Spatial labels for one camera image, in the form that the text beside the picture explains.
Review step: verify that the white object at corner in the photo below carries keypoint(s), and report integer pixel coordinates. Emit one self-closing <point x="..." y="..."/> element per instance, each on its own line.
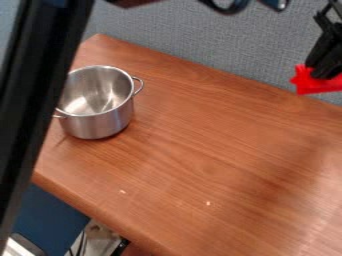
<point x="13" y="249"/>

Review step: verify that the metal table leg bracket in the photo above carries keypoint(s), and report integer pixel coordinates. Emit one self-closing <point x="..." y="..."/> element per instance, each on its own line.
<point x="97" y="241"/>

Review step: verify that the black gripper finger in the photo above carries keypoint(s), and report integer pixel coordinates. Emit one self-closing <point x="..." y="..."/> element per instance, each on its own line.
<point x="327" y="65"/>
<point x="328" y="39"/>

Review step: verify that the red rectangular block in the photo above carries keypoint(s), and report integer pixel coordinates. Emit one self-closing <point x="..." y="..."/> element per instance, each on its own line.
<point x="307" y="85"/>

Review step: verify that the stainless steel pot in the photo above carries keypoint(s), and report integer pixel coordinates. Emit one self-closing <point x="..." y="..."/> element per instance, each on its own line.
<point x="94" y="107"/>

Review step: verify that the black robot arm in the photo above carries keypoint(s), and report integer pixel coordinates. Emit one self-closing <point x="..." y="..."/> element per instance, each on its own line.
<point x="227" y="170"/>

